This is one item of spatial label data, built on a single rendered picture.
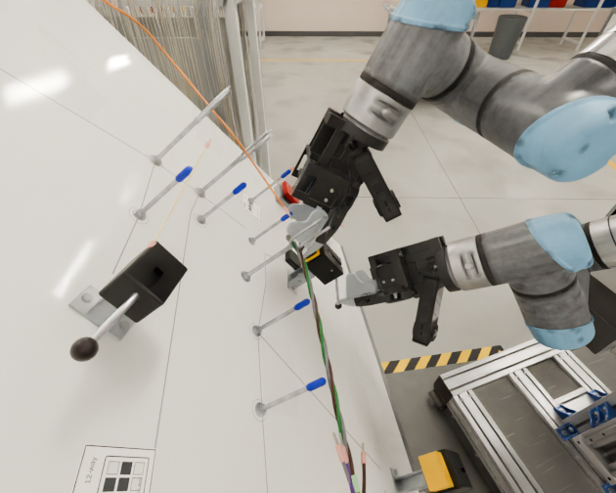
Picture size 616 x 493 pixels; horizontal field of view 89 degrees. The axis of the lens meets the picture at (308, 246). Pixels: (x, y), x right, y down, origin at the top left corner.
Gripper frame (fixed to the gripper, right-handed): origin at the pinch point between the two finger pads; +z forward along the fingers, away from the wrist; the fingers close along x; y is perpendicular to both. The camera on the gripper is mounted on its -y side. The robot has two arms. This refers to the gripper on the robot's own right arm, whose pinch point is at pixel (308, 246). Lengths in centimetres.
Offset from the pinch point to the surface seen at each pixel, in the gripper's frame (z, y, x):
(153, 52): 0, 47, -65
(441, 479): 9.2, -23.2, 26.7
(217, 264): 1.9, 12.7, 9.0
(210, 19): -16, 34, -60
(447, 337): 61, -120, -62
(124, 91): -7.2, 32.6, -9.0
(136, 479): 1.4, 13.8, 32.6
